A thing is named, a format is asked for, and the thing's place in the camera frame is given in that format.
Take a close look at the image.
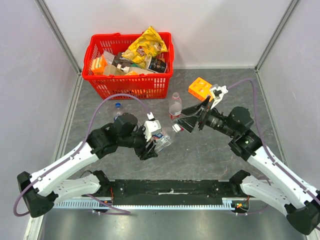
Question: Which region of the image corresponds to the yellow chips bag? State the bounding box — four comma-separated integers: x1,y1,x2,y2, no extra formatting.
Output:
121,26,168,69

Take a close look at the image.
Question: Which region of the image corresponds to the white slotted cable duct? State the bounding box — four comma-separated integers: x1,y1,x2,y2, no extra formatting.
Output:
53,197,245,211

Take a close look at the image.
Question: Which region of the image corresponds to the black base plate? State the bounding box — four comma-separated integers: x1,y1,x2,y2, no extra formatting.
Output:
93,179,247,205

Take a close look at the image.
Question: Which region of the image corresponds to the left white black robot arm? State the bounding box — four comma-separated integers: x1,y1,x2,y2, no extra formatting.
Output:
13,112,162,218

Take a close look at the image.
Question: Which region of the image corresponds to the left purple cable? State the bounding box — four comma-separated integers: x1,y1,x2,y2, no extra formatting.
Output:
12,93,156,217

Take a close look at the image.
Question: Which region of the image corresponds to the brown snack packet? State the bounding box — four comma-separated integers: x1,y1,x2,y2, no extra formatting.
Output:
112,52,133,68

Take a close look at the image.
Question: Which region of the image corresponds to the beige pump bottle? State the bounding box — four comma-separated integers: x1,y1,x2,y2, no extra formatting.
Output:
103,64,154,76

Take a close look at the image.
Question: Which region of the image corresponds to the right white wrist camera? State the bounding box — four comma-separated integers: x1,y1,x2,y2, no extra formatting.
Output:
209,84,228,110

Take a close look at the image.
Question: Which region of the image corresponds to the orange cardboard box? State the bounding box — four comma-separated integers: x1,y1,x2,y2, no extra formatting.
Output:
188,77,213,102

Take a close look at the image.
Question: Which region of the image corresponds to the clear bottle blue label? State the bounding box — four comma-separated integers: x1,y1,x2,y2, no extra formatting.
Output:
113,102,123,120

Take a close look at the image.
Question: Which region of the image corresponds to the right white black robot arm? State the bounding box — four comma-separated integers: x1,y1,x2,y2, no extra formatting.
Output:
174,99,320,236

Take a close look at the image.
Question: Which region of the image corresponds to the clear plastic packet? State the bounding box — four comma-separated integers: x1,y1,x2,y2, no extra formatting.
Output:
103,50,115,65

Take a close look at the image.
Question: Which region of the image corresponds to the small bottle white cap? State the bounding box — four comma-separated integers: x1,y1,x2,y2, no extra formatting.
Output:
152,126,177,153

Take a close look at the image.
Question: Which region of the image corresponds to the red plastic shopping basket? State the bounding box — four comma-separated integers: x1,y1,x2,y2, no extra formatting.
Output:
82,32,175,99

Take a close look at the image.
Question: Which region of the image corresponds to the orange yellow sponge pack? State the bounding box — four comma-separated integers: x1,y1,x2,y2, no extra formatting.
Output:
90,55,108,76

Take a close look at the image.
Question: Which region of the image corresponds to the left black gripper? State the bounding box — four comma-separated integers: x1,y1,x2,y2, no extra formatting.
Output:
118,125,158,161

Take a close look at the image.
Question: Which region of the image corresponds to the clear bottle red label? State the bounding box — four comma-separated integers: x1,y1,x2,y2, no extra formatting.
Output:
168,92,182,120

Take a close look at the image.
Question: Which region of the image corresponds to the black instant noodle cup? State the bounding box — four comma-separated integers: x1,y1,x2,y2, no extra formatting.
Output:
145,57,168,74

